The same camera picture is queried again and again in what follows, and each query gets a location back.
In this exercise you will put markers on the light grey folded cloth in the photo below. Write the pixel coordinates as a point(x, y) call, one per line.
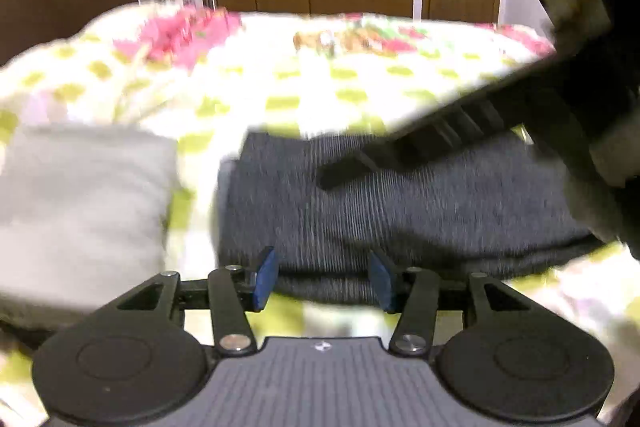
point(85, 217)

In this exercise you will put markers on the checkered printed blanket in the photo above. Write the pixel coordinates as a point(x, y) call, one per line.
point(300, 82)

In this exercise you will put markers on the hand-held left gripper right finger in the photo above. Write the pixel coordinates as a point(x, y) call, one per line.
point(382, 279)

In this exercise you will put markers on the dark grey knit pants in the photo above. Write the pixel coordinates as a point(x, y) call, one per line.
point(400, 217)

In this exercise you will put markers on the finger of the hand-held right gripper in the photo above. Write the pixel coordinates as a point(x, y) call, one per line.
point(425, 142)

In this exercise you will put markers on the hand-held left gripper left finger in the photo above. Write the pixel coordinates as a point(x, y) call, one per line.
point(265, 279)

